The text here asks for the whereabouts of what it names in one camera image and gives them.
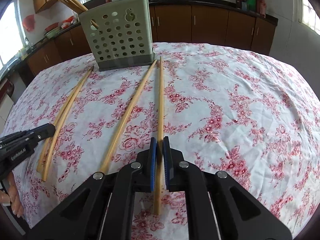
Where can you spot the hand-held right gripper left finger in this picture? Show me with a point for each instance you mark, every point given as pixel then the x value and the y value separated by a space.
pixel 153 170

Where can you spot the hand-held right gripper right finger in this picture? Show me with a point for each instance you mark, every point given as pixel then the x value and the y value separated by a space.
pixel 167 170

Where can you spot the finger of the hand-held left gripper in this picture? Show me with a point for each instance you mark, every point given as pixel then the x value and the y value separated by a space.
pixel 45 131
pixel 15 137

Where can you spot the green perforated chopstick holder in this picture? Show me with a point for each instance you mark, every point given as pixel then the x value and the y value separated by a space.
pixel 140 30

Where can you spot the person's left hand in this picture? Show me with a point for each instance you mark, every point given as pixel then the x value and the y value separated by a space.
pixel 13 195

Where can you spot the kitchen faucet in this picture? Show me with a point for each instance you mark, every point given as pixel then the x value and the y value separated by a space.
pixel 28 42

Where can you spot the red floral tablecloth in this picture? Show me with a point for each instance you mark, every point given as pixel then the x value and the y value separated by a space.
pixel 225 100

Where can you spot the green basin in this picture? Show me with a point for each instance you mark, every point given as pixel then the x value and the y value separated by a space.
pixel 51 33

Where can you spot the small kitchen window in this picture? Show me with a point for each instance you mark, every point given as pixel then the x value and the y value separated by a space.
pixel 8 37

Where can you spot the red basin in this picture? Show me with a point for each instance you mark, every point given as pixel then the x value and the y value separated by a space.
pixel 51 26

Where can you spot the hanging red plastic bag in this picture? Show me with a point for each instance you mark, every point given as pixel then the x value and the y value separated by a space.
pixel 28 22

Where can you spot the red and white bag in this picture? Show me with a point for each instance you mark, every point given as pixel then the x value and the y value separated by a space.
pixel 67 22

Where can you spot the dark cutting board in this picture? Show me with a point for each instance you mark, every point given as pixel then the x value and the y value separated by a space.
pixel 93 2

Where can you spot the brown base cabinets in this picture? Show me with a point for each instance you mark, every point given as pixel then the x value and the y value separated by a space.
pixel 212 27

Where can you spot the black kitchen countertop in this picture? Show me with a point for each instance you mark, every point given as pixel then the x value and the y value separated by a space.
pixel 212 3

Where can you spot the condiment rack with red bag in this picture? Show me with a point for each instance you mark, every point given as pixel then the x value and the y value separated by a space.
pixel 250 1

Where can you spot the large kitchen window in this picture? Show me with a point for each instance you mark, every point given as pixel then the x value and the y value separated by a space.
pixel 310 15

